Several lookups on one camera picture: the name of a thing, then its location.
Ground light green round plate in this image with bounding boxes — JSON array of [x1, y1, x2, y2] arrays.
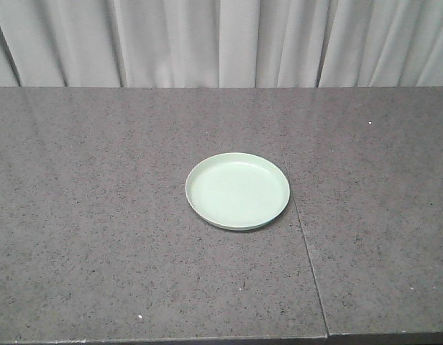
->
[[185, 152, 291, 231]]

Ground white pleated curtain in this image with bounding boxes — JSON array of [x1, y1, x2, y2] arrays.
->
[[0, 1, 443, 88]]

